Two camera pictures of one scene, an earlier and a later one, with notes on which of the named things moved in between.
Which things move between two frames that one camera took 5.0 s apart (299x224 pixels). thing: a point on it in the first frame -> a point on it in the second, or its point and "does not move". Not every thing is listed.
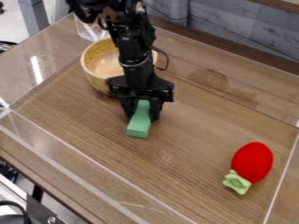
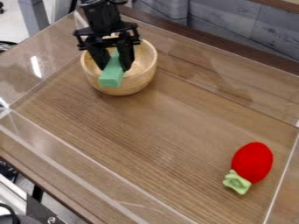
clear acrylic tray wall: [207, 167] does not move
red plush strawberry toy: [253, 161] does not move
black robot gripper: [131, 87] -> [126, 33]
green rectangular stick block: [139, 126] -> [114, 73]
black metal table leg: [38, 192] does not move
